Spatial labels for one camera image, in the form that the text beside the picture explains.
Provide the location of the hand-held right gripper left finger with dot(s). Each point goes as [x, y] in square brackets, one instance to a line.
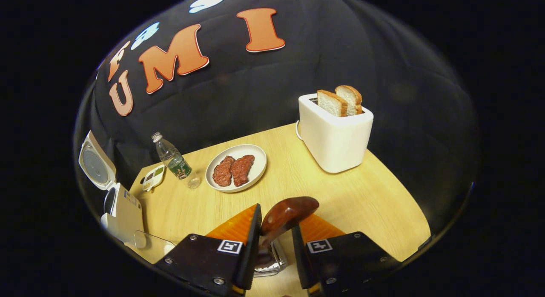
[251, 254]

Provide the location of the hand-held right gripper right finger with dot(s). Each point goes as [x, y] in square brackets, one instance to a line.
[299, 258]

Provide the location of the clear glass chopstick holder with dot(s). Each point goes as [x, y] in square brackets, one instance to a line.
[279, 263]

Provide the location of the brown wooden spoon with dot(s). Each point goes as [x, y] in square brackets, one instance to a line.
[289, 212]

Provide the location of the white rice cooker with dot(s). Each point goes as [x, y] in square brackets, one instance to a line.
[127, 216]

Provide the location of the white round plate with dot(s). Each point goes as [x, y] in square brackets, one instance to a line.
[259, 165]

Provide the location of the clear plastic container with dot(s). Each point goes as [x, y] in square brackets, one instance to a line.
[155, 250]

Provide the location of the clear plastic water bottle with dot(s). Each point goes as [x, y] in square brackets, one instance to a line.
[176, 163]

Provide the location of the white toaster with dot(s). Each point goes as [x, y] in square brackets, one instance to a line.
[336, 144]

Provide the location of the white divided grain dish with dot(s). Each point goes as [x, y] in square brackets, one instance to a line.
[153, 178]

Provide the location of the black backdrop cloth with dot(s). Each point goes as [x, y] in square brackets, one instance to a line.
[298, 75]

